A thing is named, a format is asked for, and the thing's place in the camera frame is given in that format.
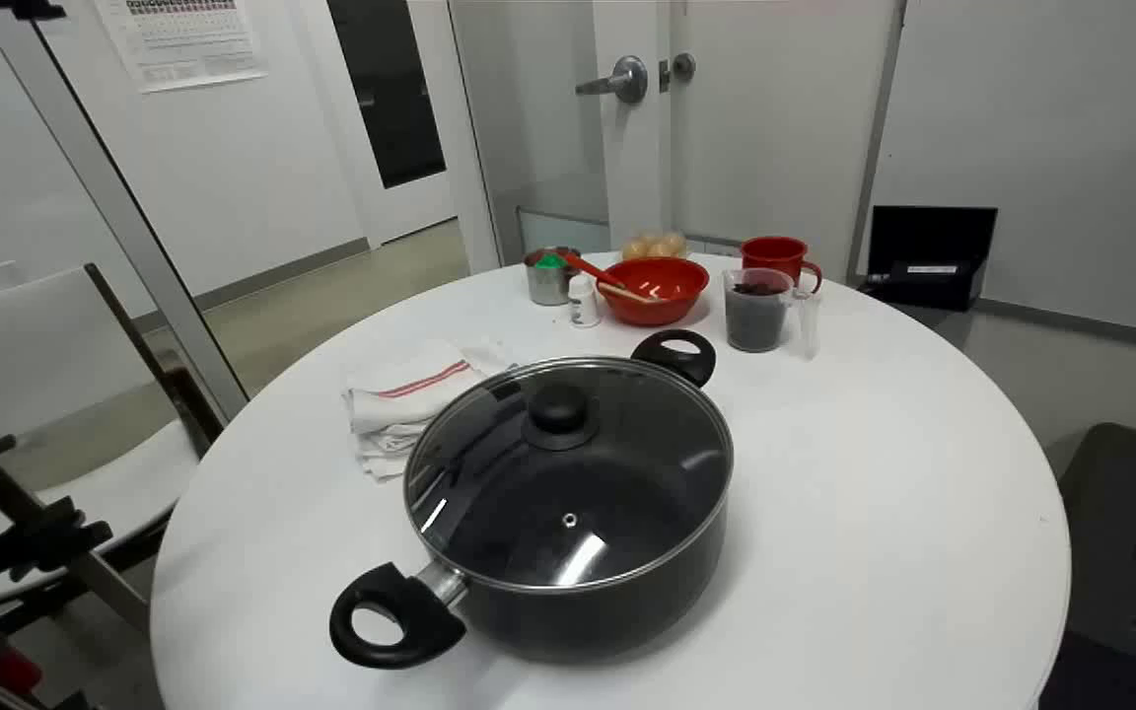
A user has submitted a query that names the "clear measuring cup dark liquid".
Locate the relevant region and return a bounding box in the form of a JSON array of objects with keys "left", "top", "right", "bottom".
[{"left": 723, "top": 263, "right": 824, "bottom": 363}]

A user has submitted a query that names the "metal cup with colourful items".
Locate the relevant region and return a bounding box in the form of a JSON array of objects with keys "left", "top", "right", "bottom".
[{"left": 520, "top": 243, "right": 589, "bottom": 312}]

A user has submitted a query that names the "red mug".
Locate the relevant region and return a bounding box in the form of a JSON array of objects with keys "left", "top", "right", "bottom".
[{"left": 737, "top": 234, "right": 824, "bottom": 301}]

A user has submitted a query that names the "white towel red stripe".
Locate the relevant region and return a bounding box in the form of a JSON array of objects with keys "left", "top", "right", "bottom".
[{"left": 344, "top": 342, "right": 511, "bottom": 486}]

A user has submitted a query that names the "silver door lever handle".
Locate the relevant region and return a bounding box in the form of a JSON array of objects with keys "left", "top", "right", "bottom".
[{"left": 570, "top": 56, "right": 652, "bottom": 109}]

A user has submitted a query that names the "red clamp handle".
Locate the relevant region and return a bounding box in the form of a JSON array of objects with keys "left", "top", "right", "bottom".
[{"left": 0, "top": 640, "right": 46, "bottom": 697}]

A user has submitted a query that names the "black metal stand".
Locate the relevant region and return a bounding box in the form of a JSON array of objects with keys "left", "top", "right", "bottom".
[{"left": 0, "top": 392, "right": 119, "bottom": 710}]

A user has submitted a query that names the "black box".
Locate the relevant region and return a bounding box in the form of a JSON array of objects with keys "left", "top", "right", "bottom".
[{"left": 1038, "top": 418, "right": 1136, "bottom": 710}]

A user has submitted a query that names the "black cooking pot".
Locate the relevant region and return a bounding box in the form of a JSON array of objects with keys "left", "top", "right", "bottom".
[{"left": 327, "top": 327, "right": 737, "bottom": 672}]

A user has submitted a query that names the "red bowl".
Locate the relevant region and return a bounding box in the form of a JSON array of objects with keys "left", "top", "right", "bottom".
[{"left": 589, "top": 254, "right": 713, "bottom": 330}]

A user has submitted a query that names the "black open case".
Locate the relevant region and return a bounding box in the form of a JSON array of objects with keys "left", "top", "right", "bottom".
[{"left": 858, "top": 201, "right": 1003, "bottom": 317}]

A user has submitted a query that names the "silver door knob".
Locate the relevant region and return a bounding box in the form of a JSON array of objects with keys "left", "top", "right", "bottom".
[{"left": 654, "top": 50, "right": 696, "bottom": 95}]

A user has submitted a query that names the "grey diagonal metal pole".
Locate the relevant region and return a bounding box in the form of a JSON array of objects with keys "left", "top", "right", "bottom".
[{"left": 0, "top": 5, "right": 253, "bottom": 426}]

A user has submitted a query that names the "white paper poster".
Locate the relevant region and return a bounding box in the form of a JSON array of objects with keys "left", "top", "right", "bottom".
[{"left": 90, "top": 0, "right": 266, "bottom": 95}]

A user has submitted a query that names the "glass lid black knob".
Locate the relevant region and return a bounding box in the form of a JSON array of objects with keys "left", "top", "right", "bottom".
[{"left": 402, "top": 351, "right": 737, "bottom": 592}]

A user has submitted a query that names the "small white bottle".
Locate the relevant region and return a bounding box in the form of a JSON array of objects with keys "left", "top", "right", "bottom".
[{"left": 565, "top": 269, "right": 598, "bottom": 330}]

